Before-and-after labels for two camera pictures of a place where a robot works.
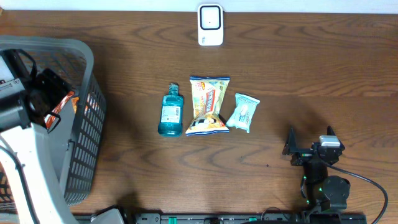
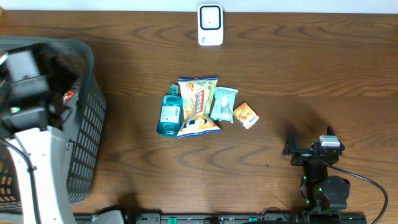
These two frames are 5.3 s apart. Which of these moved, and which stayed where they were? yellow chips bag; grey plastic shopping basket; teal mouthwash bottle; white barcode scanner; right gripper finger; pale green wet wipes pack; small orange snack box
Moved: small orange snack box; yellow chips bag; pale green wet wipes pack
Stayed: grey plastic shopping basket; right gripper finger; teal mouthwash bottle; white barcode scanner
